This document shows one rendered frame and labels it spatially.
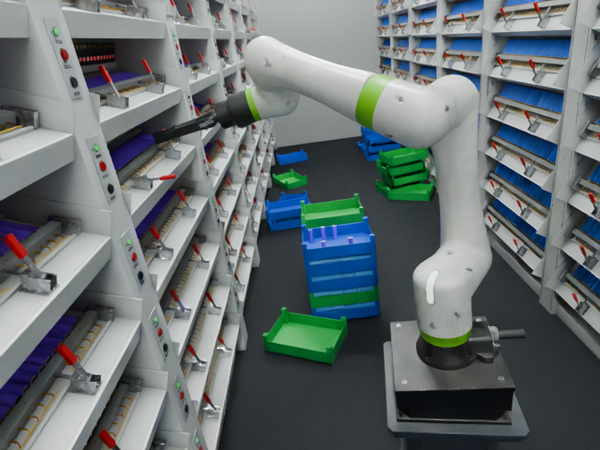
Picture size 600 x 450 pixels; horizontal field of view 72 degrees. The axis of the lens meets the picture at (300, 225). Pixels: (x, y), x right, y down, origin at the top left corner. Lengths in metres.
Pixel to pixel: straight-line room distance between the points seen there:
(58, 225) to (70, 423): 0.32
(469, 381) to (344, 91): 0.72
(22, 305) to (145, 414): 0.41
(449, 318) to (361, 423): 0.61
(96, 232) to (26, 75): 0.27
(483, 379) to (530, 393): 0.57
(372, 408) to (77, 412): 1.03
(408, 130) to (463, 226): 0.34
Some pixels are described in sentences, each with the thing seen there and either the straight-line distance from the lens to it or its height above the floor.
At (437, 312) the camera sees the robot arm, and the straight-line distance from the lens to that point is 1.02.
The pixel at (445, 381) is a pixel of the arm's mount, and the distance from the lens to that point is 1.09.
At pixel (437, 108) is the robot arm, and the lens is 0.86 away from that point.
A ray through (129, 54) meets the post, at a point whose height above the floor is 1.19.
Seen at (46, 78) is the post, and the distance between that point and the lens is 0.78.
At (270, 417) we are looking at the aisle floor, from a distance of 1.57.
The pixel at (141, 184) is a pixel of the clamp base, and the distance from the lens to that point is 1.03.
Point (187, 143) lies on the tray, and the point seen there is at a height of 0.90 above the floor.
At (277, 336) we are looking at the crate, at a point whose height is 0.00.
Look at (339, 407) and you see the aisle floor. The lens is 1.55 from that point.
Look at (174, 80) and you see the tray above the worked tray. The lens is 1.43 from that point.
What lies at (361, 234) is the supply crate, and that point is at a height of 0.32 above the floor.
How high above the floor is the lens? 1.16
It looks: 24 degrees down
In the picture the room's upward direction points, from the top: 9 degrees counter-clockwise
